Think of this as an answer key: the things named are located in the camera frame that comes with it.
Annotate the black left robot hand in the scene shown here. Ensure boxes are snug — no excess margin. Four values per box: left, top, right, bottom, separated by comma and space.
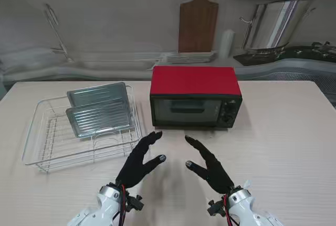
115, 131, 167, 189

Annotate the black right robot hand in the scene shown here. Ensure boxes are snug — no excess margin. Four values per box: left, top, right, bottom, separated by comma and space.
184, 135, 235, 195

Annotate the ribbed metal baking tray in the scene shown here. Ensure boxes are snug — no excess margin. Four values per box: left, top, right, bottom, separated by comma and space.
66, 81, 127, 106
65, 99, 132, 139

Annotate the glass oven door with handle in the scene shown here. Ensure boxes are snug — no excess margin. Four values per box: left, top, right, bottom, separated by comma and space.
151, 97, 222, 126

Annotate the red-topped black toaster oven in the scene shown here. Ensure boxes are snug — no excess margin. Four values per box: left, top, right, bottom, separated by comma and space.
149, 66, 243, 130

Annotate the white kitchen sink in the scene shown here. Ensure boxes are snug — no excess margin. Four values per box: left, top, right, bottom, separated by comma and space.
60, 59, 161, 71

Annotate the stack of white plates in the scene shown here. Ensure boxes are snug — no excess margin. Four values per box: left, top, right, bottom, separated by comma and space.
166, 51, 218, 63

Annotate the white cylindrical bottle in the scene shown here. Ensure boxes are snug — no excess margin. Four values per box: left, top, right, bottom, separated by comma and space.
219, 29, 235, 59

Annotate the black gas stove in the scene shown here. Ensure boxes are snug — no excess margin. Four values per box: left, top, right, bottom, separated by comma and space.
233, 41, 336, 67

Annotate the chrome kitchen faucet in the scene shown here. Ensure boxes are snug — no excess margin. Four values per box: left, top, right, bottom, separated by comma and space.
44, 3, 74, 63

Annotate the brown wooden cutting board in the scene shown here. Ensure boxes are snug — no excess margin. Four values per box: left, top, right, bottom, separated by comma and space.
178, 0, 219, 53

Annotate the stainless steel stock pot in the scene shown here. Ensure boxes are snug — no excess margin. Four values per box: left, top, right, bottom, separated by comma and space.
239, 0, 317, 51

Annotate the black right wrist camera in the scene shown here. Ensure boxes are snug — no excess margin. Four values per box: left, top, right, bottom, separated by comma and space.
207, 199, 226, 218

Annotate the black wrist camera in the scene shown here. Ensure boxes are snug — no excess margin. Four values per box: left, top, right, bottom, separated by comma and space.
125, 194, 145, 212
207, 199, 226, 218

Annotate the red black left arm cable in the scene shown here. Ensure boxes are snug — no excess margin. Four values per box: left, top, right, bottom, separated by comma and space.
115, 182, 127, 226

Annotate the red black arm cable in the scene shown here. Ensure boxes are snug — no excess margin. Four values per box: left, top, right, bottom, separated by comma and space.
115, 182, 127, 226
223, 194, 235, 226

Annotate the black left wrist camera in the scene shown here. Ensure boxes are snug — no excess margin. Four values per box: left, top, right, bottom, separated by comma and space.
125, 194, 145, 212

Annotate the red black right arm cable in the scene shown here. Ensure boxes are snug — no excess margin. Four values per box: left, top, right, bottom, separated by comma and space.
223, 194, 235, 226

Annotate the white wire dish rack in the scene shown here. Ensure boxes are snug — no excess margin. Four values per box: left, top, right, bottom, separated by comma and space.
22, 84, 144, 172

